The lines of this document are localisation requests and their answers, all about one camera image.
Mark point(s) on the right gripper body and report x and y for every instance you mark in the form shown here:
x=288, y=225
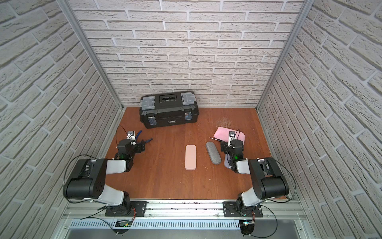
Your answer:
x=228, y=149

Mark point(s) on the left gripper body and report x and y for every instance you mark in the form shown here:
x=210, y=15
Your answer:
x=140, y=146

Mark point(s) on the pink microfibre cloth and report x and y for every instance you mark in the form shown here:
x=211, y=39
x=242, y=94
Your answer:
x=222, y=134

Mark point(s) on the pink eyeglass case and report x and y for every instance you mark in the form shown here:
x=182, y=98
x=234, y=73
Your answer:
x=191, y=157

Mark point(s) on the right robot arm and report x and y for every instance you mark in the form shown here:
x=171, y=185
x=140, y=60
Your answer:
x=267, y=179

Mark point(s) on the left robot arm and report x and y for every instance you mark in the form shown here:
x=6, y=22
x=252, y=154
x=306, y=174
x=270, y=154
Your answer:
x=87, y=179

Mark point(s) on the black plastic toolbox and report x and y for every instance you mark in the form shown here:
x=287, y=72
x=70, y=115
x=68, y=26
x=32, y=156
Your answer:
x=167, y=109

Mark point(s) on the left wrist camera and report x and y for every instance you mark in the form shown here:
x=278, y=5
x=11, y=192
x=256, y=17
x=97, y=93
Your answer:
x=131, y=135

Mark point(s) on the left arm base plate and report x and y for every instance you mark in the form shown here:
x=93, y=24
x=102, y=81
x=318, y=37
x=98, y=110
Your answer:
x=134, y=208

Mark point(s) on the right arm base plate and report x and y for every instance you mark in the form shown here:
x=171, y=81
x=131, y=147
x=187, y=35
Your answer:
x=237, y=209

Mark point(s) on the aluminium mounting rail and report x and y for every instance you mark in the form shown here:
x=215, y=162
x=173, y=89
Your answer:
x=212, y=210

